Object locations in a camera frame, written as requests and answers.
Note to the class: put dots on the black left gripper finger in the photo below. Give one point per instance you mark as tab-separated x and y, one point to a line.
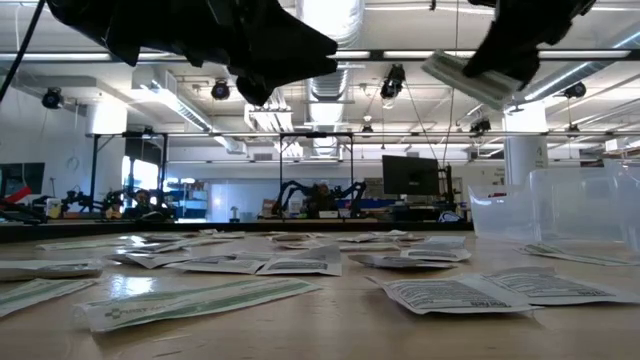
300	42
280	72

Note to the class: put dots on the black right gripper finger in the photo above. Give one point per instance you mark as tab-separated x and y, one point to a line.
487	50
502	60

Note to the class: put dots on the black overhead light bar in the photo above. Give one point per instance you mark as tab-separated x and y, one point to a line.
375	54

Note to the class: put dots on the white round pillar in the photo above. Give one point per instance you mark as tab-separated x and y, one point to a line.
525	150

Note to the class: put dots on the person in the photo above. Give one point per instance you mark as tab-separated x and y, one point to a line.
322	195

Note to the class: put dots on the black computer monitor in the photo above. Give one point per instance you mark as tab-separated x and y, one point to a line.
410	175

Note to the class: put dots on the blue storage shelf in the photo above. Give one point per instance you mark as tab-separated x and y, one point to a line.
192	202

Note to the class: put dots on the clear plastic container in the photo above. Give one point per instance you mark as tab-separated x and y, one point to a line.
575	200
631	210

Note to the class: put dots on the red object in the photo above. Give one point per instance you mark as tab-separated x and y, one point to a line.
17	195

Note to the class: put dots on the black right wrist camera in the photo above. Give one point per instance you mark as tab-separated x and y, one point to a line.
524	72

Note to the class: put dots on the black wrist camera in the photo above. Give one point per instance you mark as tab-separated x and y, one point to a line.
254	92
524	72

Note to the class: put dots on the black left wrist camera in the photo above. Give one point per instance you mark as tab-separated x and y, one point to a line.
254	92

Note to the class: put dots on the silver ventilation duct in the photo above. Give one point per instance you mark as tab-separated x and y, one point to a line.
350	20
565	80

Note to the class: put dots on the black ceiling camera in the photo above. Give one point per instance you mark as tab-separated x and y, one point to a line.
480	125
575	90
367	129
393	82
52	98
220	90

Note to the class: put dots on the white rectangular ceiling duct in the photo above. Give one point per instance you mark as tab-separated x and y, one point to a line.
170	102

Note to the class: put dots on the black metal workstation frame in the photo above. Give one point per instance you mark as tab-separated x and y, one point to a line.
93	170
281	170

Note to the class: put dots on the black metal rig frame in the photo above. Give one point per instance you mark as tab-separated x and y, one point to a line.
300	226

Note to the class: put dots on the black wall screen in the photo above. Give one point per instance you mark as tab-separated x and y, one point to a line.
22	177

